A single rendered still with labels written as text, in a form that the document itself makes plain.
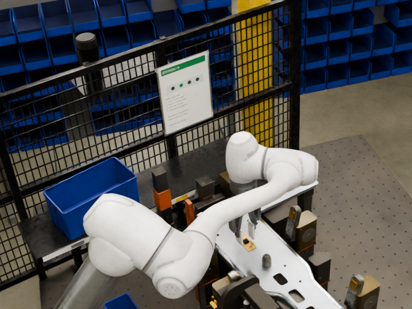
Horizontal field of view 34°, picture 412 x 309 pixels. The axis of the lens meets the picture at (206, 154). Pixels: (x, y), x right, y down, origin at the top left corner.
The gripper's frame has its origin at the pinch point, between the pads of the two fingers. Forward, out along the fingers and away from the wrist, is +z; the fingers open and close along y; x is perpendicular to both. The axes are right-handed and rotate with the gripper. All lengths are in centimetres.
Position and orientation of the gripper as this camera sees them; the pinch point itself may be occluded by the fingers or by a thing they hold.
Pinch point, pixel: (245, 233)
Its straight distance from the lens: 234.2
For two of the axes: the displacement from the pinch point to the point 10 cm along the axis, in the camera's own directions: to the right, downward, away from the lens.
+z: 0.7, 7.9, 6.1
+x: -5.2, -4.9, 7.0
